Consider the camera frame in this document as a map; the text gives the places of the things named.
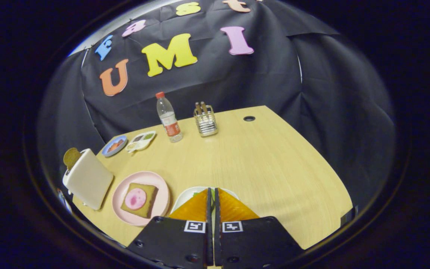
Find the white toaster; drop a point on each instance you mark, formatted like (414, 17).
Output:
(88, 179)

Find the small white plate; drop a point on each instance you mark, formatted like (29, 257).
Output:
(184, 197)

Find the white divided condiment dish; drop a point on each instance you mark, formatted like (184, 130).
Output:
(140, 142)

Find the brown toasted bread slice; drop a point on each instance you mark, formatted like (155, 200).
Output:
(71, 157)

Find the clear red-capped water bottle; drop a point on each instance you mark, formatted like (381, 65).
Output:
(168, 119)

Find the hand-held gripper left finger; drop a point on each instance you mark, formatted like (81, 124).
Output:
(177, 246)

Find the pink ham slice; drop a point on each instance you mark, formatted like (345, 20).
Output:
(136, 198)

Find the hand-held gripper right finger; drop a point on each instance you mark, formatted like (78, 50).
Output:
(252, 246)

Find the black backdrop cloth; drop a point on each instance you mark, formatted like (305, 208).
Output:
(237, 86)

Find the square brown bread slice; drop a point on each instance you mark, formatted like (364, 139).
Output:
(150, 203)

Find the pink plate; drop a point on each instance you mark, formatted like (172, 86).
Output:
(157, 180)

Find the brown meat slices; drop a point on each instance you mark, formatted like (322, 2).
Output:
(110, 148)

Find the green lettuce leaf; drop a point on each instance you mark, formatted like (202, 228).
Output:
(212, 205)

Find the blue plate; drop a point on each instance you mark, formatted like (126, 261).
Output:
(105, 152)

